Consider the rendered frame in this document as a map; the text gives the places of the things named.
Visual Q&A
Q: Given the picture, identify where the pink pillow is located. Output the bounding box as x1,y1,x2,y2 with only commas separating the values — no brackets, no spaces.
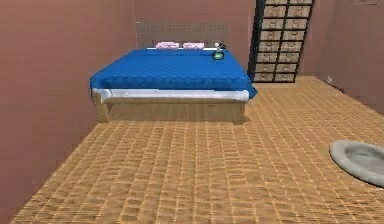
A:
182,41,205,51
155,41,180,50

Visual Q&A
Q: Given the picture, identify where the blue covered wooden bed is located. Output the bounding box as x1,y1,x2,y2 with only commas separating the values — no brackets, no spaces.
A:
89,21,259,124

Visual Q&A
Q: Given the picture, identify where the black tall drawer cabinet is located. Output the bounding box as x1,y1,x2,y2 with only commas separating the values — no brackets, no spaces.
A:
247,0,315,84

